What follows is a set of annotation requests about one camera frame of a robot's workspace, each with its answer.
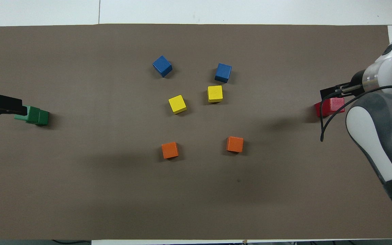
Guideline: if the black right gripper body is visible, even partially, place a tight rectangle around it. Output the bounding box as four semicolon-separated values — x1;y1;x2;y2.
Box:
351;70;366;94

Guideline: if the red wooden block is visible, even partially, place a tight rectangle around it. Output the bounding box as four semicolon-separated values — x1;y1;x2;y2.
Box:
324;98;345;114
314;101;327;118

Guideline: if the orange wooden block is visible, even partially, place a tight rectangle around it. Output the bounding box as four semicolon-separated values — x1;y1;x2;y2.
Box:
161;142;179;159
226;136;244;153

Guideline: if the blue wooden block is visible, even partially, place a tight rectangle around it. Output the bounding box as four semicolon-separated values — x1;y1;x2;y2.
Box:
215;63;232;83
152;55;173;78

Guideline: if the yellow wooden block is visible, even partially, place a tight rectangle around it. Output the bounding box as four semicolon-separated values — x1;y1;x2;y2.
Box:
168;95;187;114
207;85;224;103

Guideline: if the brown table mat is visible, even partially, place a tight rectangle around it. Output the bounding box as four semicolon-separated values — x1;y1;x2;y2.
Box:
0;24;392;240

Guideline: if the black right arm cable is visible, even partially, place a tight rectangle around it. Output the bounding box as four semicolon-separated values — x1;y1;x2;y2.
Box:
320;85;392;150

